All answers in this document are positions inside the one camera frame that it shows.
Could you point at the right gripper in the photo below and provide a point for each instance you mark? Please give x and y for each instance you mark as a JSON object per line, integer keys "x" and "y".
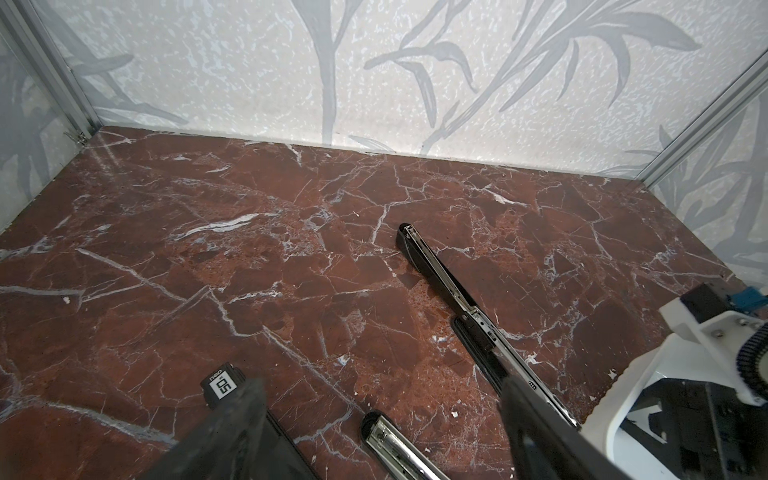
{"x": 701, "y": 430}

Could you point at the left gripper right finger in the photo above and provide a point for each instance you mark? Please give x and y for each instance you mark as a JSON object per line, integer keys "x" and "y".
{"x": 542, "y": 445}

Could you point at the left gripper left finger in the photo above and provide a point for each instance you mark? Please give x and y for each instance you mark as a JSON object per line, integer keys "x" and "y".
{"x": 225, "y": 445}

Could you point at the black stapler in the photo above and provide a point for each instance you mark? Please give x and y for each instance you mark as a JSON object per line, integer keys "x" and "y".
{"x": 480, "y": 336}
{"x": 279, "y": 457}

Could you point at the beige stapler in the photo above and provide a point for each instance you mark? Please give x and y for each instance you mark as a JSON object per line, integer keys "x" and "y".
{"x": 402, "y": 459}

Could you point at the white oval tray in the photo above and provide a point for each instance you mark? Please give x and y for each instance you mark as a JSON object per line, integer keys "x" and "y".
{"x": 675, "y": 358}

